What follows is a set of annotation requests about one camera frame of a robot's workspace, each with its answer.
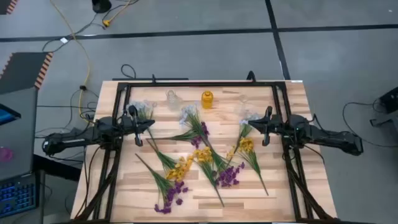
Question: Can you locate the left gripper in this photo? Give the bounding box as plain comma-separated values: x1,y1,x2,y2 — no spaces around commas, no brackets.
120,105,155,147

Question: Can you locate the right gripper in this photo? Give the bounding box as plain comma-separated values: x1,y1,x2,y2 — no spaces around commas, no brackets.
248,106,290,146

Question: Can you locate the clear slim glass vase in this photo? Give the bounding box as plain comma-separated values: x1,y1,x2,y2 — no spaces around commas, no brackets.
238,94,252,121

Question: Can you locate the clear ribbed glass vase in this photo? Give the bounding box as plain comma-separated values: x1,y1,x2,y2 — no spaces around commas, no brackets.
166,89,183,111

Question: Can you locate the amber glass bottle vase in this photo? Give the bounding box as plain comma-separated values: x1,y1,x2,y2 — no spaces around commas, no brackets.
201,90,214,110

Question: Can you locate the grey desk top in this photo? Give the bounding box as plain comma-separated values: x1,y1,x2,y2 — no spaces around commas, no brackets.
0,86,39,181

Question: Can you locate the black stand base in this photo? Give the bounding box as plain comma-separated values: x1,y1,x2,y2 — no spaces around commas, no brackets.
91,0,112,14

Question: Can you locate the black equipment box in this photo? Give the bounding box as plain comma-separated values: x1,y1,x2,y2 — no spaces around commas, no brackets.
378,86,398,114

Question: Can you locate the black mat with orange stripes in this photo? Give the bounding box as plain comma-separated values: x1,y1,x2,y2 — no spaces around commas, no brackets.
0,0,19,16
0,52,54,96

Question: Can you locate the computer monitor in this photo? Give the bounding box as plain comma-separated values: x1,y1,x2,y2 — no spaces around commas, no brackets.
0,103,22,126

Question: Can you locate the black cable loop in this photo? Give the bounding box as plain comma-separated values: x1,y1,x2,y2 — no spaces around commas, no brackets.
120,63,137,80

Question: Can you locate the black aluminium table frame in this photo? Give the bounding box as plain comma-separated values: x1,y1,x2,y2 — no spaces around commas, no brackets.
70,79,341,224

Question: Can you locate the long yellow extension cable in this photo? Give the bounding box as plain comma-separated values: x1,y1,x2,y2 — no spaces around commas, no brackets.
49,0,91,118

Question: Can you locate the black floor cable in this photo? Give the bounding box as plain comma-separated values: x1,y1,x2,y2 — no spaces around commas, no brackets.
41,0,141,53
341,100,398,149

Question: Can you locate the yellow cable with plug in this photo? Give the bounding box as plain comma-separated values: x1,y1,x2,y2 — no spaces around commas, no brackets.
102,0,133,28

